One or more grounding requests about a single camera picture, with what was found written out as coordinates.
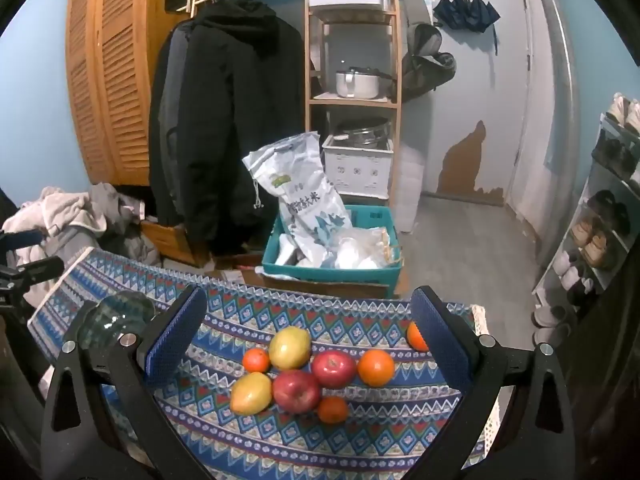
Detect white wrapped stack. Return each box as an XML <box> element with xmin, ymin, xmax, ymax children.
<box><xmin>395</xmin><ymin>146</ymin><xmax>427</xmax><ymax>234</ymax></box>

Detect black hooded coat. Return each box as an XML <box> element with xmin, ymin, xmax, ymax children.
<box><xmin>149</xmin><ymin>0</ymin><xmax>306</xmax><ymax>257</ymax></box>

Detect yellow-green apple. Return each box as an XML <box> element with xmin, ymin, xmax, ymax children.
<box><xmin>269</xmin><ymin>326</ymin><xmax>313</xmax><ymax>371</ymax></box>

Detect red apple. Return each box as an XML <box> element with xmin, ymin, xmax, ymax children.
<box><xmin>311</xmin><ymin>350</ymin><xmax>358</xmax><ymax>388</ymax></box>
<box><xmin>272</xmin><ymin>370</ymin><xmax>322</xmax><ymax>415</ymax></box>

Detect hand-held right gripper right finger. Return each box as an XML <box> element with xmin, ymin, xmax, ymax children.
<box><xmin>410</xmin><ymin>285</ymin><xmax>576</xmax><ymax>480</ymax></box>

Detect clear plastic bags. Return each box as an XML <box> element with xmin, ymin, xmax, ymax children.
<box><xmin>332</xmin><ymin>226</ymin><xmax>404</xmax><ymax>271</ymax></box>

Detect clear glass bowl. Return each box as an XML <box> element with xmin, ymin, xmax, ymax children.
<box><xmin>77</xmin><ymin>292</ymin><xmax>157</xmax><ymax>351</ymax></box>

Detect orange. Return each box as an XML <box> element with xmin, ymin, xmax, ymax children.
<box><xmin>243</xmin><ymin>348</ymin><xmax>272</xmax><ymax>374</ymax></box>
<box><xmin>357</xmin><ymin>349</ymin><xmax>396</xmax><ymax>387</ymax></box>
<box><xmin>406</xmin><ymin>322</ymin><xmax>430</xmax><ymax>352</ymax></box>
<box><xmin>318</xmin><ymin>396</ymin><xmax>349</xmax><ymax>425</ymax></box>

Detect white cooking pot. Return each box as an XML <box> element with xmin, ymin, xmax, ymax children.
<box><xmin>335</xmin><ymin>66</ymin><xmax>396</xmax><ymax>100</ymax></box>

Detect wooden shelf unit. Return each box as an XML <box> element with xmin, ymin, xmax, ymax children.
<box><xmin>304</xmin><ymin>0</ymin><xmax>404</xmax><ymax>211</ymax></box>

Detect blue patterned tablecloth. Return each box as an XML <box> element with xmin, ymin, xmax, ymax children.
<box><xmin>27</xmin><ymin>247</ymin><xmax>501</xmax><ymax>480</ymax></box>

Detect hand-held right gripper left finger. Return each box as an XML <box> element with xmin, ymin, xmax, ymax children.
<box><xmin>40</xmin><ymin>285</ymin><xmax>211</xmax><ymax>480</ymax></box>

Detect steel pot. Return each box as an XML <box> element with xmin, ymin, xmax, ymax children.
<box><xmin>332</xmin><ymin>118</ymin><xmax>391</xmax><ymax>149</ymax></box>

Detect green backpack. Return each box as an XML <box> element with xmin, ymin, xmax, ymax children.
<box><xmin>400</xmin><ymin>22</ymin><xmax>457</xmax><ymax>104</ymax></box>

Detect wooden louvered wardrobe door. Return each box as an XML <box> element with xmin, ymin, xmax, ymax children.
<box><xmin>65</xmin><ymin>0</ymin><xmax>193</xmax><ymax>188</ymax></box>

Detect teal plastic crate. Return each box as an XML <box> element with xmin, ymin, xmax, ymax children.
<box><xmin>261</xmin><ymin>205</ymin><xmax>404</xmax><ymax>286</ymax></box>

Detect white plastic crate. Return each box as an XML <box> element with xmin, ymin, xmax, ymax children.
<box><xmin>321</xmin><ymin>134</ymin><xmax>394</xmax><ymax>200</ymax></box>

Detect white printed rice bag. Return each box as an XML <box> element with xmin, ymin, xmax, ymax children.
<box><xmin>242</xmin><ymin>131</ymin><xmax>353</xmax><ymax>267</ymax></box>

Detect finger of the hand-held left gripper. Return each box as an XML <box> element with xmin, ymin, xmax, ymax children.
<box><xmin>0</xmin><ymin>256</ymin><xmax>66</xmax><ymax>288</ymax></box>
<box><xmin>0</xmin><ymin>230</ymin><xmax>45</xmax><ymax>253</ymax></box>

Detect pile of clothes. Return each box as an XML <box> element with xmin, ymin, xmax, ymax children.
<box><xmin>2</xmin><ymin>183</ymin><xmax>162</xmax><ymax>306</ymax></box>

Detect yellow-orange mango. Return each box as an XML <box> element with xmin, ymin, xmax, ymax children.
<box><xmin>230</xmin><ymin>372</ymin><xmax>274</xmax><ymax>416</ymax></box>

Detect dark folded umbrella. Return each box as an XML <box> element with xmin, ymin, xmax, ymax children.
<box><xmin>432</xmin><ymin>0</ymin><xmax>502</xmax><ymax>56</ymax></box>

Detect wooden drawer box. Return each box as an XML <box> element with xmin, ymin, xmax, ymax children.
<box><xmin>140</xmin><ymin>220</ymin><xmax>212</xmax><ymax>267</ymax></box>

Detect white door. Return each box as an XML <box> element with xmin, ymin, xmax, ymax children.
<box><xmin>504</xmin><ymin>0</ymin><xmax>563</xmax><ymax>243</ymax></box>

